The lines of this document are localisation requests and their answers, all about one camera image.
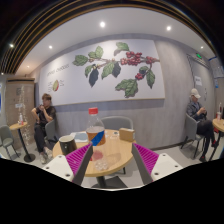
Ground recessed ceiling lights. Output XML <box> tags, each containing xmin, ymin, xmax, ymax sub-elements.
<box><xmin>9</xmin><ymin>21</ymin><xmax>173</xmax><ymax>50</ymax></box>

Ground grey upholstered chair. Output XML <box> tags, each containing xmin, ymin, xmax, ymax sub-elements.
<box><xmin>0</xmin><ymin>124</ymin><xmax>21</xmax><ymax>160</ymax></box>
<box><xmin>100</xmin><ymin>115</ymin><xmax>134</xmax><ymax>132</ymax></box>
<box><xmin>44</xmin><ymin>119</ymin><xmax>60</xmax><ymax>151</ymax></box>
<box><xmin>180</xmin><ymin>113</ymin><xmax>208</xmax><ymax>160</ymax></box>

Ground clear red-capped drink bottle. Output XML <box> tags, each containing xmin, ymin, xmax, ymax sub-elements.
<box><xmin>85</xmin><ymin>107</ymin><xmax>110</xmax><ymax>172</ymax></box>

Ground small cardboard box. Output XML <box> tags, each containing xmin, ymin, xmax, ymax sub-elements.
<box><xmin>118</xmin><ymin>127</ymin><xmax>136</xmax><ymax>143</ymax></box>

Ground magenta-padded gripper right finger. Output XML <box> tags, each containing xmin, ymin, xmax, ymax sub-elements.
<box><xmin>131</xmin><ymin>142</ymin><xmax>184</xmax><ymax>186</ymax></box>

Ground white paper sheet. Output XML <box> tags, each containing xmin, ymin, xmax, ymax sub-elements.
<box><xmin>70</xmin><ymin>131</ymin><xmax>88</xmax><ymax>143</ymax></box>

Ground white wall notice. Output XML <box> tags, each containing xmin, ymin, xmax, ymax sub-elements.
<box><xmin>194</xmin><ymin>75</ymin><xmax>203</xmax><ymax>88</ymax></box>

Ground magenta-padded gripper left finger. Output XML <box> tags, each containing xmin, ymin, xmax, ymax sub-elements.
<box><xmin>41</xmin><ymin>142</ymin><xmax>95</xmax><ymax>187</ymax></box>

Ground small round wooden side table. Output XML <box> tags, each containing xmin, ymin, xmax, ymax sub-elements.
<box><xmin>9</xmin><ymin>121</ymin><xmax>36</xmax><ymax>163</ymax></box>

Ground dark mug with white inside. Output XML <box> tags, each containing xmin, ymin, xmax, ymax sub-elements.
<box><xmin>58</xmin><ymin>134</ymin><xmax>78</xmax><ymax>156</ymax></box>

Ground coffee branch wall mural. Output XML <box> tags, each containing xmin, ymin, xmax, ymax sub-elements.
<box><xmin>38</xmin><ymin>38</ymin><xmax>166</xmax><ymax>107</ymax></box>

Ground person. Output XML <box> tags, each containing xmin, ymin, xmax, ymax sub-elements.
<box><xmin>185</xmin><ymin>87</ymin><xmax>220</xmax><ymax>163</ymax></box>
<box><xmin>31</xmin><ymin>93</ymin><xmax>57</xmax><ymax>164</ymax></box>

